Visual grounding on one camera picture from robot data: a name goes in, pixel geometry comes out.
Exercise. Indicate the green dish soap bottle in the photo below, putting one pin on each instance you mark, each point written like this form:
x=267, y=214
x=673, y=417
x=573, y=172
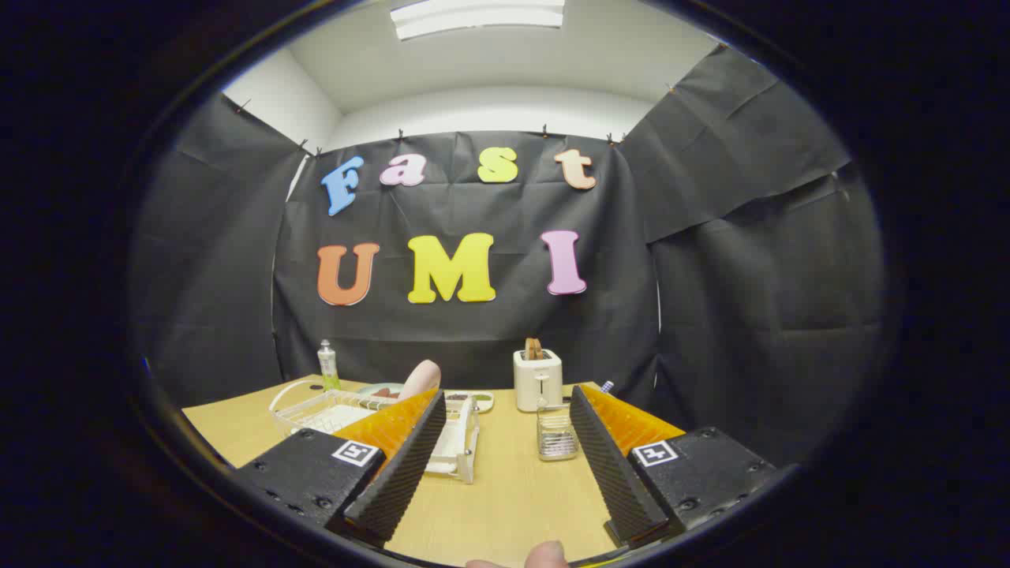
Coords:
x=327, y=367

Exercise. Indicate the pale green plate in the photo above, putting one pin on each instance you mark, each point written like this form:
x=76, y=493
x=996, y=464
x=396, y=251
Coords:
x=387, y=387

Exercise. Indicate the white divided spice tray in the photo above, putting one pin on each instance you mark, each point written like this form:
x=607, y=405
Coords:
x=481, y=401

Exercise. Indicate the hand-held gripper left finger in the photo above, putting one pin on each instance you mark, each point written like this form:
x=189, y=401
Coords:
x=402, y=473

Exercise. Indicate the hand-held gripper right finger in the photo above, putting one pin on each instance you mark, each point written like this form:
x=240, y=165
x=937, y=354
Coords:
x=615, y=473

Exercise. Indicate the ceiling light panel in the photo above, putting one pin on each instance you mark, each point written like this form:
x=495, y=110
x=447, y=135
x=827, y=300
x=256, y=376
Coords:
x=473, y=16

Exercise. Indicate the pink plate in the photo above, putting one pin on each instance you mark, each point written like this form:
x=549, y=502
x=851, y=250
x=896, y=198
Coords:
x=422, y=379

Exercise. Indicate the white toaster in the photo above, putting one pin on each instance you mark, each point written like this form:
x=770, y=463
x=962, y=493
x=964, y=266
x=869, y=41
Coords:
x=536, y=379

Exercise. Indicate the brown bread slice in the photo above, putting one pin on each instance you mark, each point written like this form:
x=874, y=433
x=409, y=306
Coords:
x=533, y=349

